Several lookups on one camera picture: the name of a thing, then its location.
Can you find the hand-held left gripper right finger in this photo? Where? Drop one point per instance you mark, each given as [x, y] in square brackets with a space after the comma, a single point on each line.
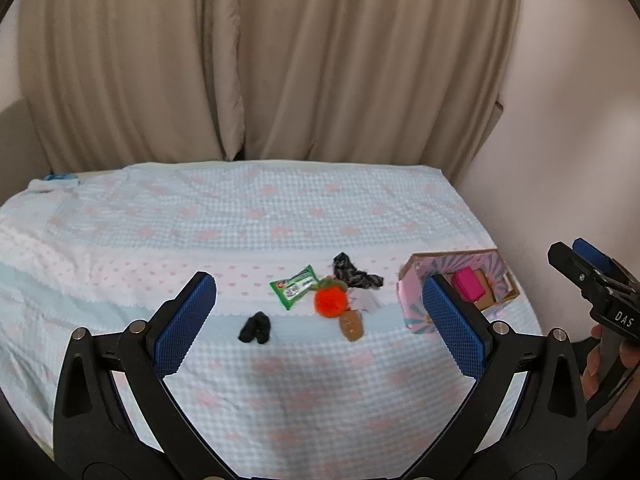
[454, 331]

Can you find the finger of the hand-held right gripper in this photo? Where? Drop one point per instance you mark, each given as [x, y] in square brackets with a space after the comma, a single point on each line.
[570, 265]
[595, 256]

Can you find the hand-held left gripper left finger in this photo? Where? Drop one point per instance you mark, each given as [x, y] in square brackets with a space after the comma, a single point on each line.
[186, 324]

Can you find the cardboard box with pink lining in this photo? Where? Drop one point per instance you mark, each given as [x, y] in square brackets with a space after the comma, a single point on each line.
[412, 305]

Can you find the dark fuzzy sock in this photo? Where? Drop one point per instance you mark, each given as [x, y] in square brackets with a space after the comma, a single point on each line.
[255, 328]

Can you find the white cloth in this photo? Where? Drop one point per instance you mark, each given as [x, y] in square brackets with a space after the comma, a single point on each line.
[366, 302]

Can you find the brown plush toy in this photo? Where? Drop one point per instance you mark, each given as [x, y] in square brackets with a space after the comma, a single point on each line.
[351, 326]

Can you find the green wipes packet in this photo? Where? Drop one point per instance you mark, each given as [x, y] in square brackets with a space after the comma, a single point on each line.
[295, 286]

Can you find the dark patterned cloth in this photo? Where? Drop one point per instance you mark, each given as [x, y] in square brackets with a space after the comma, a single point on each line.
[352, 274]

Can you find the orange pom-pom plush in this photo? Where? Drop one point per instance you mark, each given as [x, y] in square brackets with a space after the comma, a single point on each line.
[330, 301]

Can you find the person's right hand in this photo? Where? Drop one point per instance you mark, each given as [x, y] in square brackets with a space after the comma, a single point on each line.
[592, 365]

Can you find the pink block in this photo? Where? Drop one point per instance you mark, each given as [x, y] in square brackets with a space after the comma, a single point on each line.
[469, 285]

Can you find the checked blanket with pink bows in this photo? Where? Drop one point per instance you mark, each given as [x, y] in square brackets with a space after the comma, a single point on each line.
[225, 210]

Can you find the small blue object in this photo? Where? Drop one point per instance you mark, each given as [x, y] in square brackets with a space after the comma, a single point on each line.
[60, 177]

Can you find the beige curtain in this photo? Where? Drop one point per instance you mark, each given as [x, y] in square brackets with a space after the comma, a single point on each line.
[280, 60]

